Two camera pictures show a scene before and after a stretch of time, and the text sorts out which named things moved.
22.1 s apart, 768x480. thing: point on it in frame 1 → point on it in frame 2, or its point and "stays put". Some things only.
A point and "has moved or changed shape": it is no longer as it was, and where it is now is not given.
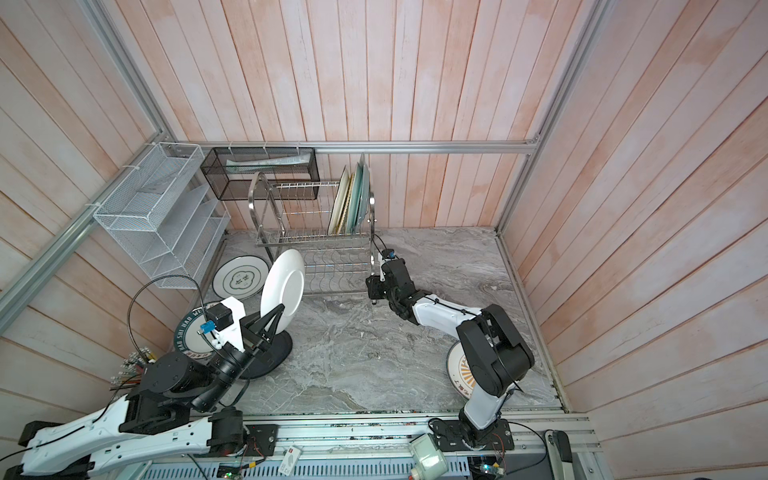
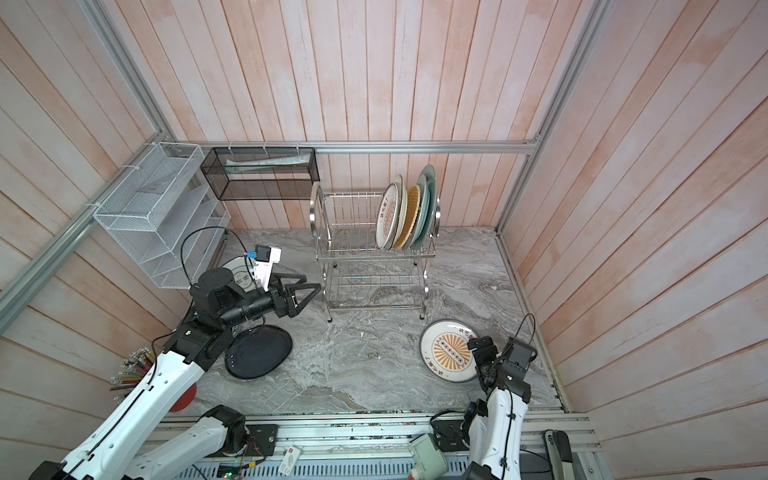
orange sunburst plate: [283, 284] has moved or changed shape
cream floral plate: [339, 197] → [403, 207]
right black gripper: [374, 286] → [481, 353]
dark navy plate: [272, 358] stays put
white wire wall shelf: [165, 218] stays put
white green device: [429, 463] stays put
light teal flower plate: [355, 198] → [423, 212]
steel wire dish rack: [331, 225] has moved or changed shape
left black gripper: [258, 338] → [288, 306]
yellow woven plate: [347, 203] → [408, 218]
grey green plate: [364, 194] → [430, 176]
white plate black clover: [240, 277] stays put
